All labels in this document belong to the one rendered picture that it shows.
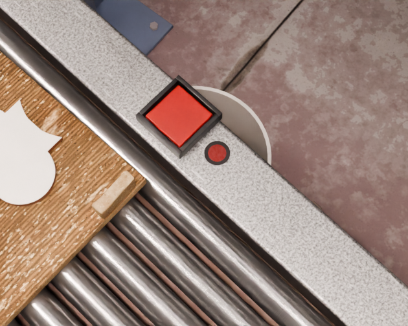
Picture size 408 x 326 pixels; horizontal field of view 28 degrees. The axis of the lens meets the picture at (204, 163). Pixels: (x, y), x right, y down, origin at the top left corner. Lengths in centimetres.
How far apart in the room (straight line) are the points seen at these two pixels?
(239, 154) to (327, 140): 102
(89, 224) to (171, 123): 16
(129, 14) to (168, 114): 114
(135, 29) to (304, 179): 58
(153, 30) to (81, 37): 103
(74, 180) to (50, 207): 4
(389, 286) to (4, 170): 47
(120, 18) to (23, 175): 119
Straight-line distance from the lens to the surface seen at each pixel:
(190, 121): 100
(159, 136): 99
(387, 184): 199
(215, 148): 100
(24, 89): 103
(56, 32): 108
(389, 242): 195
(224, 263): 96
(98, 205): 93
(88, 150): 99
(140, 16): 213
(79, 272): 96
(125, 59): 105
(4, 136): 100
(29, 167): 98
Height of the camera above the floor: 185
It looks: 70 degrees down
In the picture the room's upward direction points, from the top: 1 degrees counter-clockwise
